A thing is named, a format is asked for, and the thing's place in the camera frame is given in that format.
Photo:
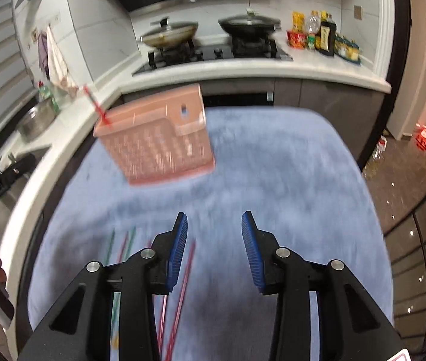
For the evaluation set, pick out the green chopstick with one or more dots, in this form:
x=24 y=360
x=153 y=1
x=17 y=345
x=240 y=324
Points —
x=109 y=248
x=124 y=254

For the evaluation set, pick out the dark soy sauce bottle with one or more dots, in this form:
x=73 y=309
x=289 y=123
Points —
x=327 y=36

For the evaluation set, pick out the steel wok with lid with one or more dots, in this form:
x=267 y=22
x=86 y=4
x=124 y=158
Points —
x=168 y=35

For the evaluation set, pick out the yellow seasoning packet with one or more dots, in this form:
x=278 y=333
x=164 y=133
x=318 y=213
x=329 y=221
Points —
x=298 y=22

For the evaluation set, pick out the blue fleece table cloth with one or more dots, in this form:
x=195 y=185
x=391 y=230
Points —
x=287 y=166

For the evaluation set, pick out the red box on floor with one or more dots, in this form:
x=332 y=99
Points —
x=420 y=139

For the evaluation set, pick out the clear plastic bottle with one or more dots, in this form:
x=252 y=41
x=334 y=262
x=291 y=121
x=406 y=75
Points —
x=313 y=23

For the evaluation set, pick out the dark red chopstick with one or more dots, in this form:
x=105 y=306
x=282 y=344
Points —
x=162 y=321

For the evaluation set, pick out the pink plastic utensil basket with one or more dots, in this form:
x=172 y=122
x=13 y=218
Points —
x=158 y=138

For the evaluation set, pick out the black gas stove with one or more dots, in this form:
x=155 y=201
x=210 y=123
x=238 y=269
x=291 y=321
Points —
x=233 y=48

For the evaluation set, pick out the black wok with lid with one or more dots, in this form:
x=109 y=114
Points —
x=250 y=25

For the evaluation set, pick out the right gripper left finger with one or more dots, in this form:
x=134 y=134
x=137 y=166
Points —
x=169 y=250

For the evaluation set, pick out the green detergent bottle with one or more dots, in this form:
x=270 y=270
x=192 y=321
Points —
x=44 y=91

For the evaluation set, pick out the oil bottle on floor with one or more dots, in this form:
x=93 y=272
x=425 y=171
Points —
x=376 y=159

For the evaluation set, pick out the red seasoning container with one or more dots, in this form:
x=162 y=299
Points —
x=297 y=40

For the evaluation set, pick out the white hanging towel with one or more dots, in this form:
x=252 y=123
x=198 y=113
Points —
x=59 y=73

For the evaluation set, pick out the row of small jars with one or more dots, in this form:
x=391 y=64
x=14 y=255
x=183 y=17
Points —
x=347 y=49

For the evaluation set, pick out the pink red chopstick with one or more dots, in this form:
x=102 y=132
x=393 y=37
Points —
x=100 y=111

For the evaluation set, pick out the purple hanging cloth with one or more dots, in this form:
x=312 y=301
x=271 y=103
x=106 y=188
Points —
x=42 y=51

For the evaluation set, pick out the steel colander bowl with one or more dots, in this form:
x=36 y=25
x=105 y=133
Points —
x=37 y=120

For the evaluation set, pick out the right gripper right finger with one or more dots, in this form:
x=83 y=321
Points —
x=260 y=247

